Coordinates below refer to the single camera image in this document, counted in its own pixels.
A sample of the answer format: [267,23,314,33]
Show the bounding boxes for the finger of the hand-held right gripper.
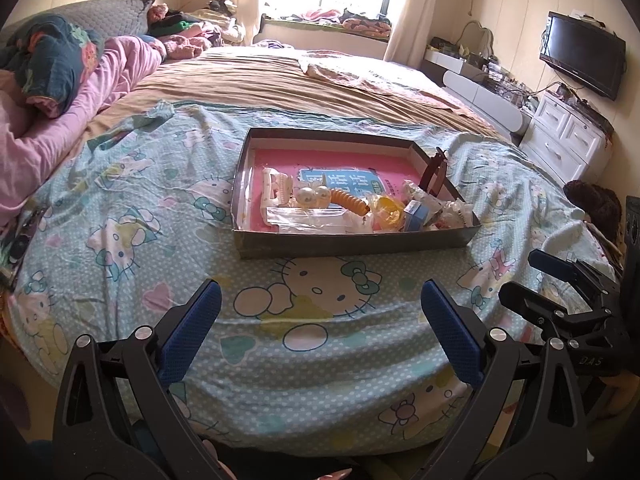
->
[498,281,568,333]
[528,248,617,286]

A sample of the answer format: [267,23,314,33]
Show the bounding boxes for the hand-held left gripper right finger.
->
[420,280,591,480]

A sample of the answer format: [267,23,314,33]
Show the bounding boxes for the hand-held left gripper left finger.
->
[52,279,223,480]

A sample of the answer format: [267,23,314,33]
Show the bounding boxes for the small blue box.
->
[402,200,433,232]

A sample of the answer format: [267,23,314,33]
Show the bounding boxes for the dark cardboard box tray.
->
[231,127,482,261]

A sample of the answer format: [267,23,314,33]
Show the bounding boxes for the yellow wrapper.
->
[370,196,405,228]

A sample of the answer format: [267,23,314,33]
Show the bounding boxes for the clear plastic bag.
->
[265,206,346,234]

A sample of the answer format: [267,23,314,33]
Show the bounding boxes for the orange spiral hair tie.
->
[330,187,372,217]

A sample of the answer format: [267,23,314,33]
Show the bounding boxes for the white hair claw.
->
[262,167,294,206]

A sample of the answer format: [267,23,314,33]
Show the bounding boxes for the brown furry cushion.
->
[562,179,626,247]

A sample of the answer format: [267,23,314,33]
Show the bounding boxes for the printed cartoon cat blanket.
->
[10,100,621,456]

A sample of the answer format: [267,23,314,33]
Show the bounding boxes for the white chest of drawers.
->
[519,91,613,182]

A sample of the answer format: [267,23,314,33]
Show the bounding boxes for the clutter on chest of drawers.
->
[549,82,614,132]

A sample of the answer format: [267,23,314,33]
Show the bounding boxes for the pearl hair clip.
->
[295,185,333,209]

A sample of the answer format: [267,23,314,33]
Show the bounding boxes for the grey white vanity dresser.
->
[420,52,533,136]

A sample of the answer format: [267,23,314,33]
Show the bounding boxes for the pink book with blue label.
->
[260,149,421,233]

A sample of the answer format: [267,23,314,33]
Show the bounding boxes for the clutter on vanity dresser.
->
[425,35,537,107]

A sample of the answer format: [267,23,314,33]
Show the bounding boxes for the vanity mirror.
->
[460,20,496,57]

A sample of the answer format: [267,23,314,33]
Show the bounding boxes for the tan bedsheet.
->
[85,47,511,141]

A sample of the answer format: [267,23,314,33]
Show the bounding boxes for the pink quilt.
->
[0,35,166,226]

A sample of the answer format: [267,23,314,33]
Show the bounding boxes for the cream curtain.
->
[230,0,273,46]
[385,0,442,67]

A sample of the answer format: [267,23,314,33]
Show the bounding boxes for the pile of clothes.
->
[147,2,246,59]

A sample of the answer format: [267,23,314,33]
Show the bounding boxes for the blue floral quilt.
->
[0,14,108,119]

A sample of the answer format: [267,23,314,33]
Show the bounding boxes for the grey quilted headboard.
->
[0,0,151,45]

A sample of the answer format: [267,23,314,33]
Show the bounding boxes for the blankets on window seat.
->
[265,6,393,39]

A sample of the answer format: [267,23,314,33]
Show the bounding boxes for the bracelet in plastic bag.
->
[432,199,476,231]

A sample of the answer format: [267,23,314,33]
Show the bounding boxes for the wall television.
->
[539,11,627,102]

